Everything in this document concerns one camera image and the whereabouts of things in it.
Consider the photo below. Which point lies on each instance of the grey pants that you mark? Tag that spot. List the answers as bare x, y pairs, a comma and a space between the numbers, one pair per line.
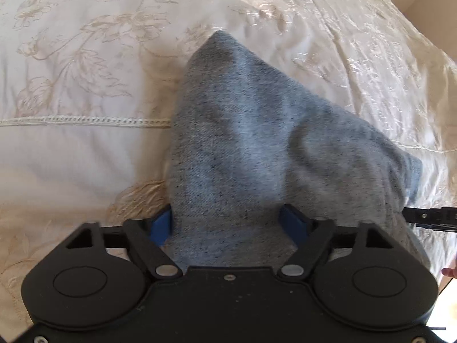
250, 143

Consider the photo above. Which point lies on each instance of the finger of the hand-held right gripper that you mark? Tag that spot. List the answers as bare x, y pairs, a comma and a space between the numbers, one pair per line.
432, 217

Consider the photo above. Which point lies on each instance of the cream embroidered bedspread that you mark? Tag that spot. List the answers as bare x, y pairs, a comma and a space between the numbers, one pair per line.
71, 60

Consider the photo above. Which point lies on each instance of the person's right hand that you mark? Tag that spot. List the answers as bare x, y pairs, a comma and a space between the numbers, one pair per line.
450, 272

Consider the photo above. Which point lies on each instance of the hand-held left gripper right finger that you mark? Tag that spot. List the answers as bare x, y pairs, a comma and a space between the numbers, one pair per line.
292, 221

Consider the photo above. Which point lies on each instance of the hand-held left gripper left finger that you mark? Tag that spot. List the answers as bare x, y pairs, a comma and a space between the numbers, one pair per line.
160, 227

